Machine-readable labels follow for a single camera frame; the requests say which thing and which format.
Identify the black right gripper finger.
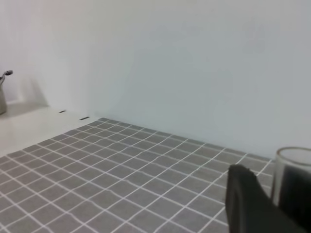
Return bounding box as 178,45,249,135
225,165,308,233

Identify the grey container with tool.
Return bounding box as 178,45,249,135
0,70,13,115

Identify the clear glass test tube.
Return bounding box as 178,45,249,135
271,147,311,213

